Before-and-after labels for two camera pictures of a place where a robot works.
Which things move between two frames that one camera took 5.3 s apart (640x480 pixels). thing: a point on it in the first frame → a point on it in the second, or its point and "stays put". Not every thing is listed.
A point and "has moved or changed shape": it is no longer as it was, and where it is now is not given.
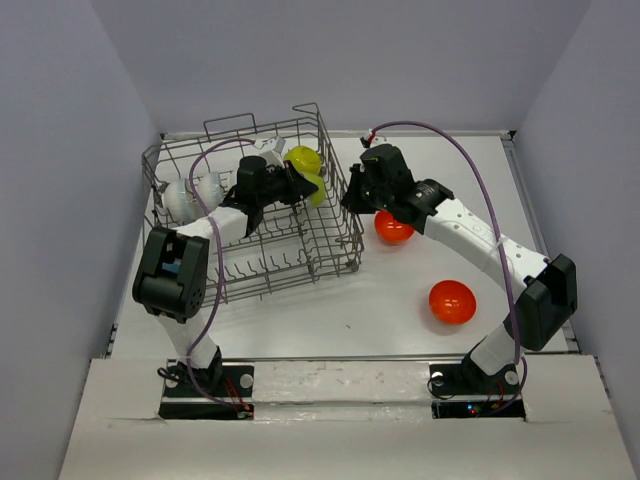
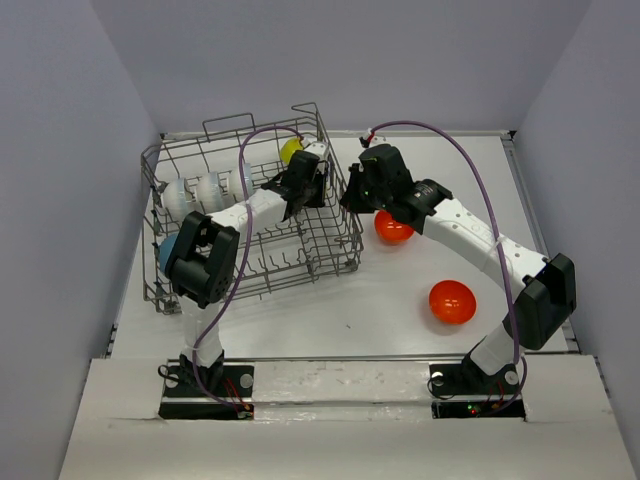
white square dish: [317, 197] has moved or changed shape
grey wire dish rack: [268, 198] stays put
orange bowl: [390, 230] stays put
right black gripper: [353, 197] stays put
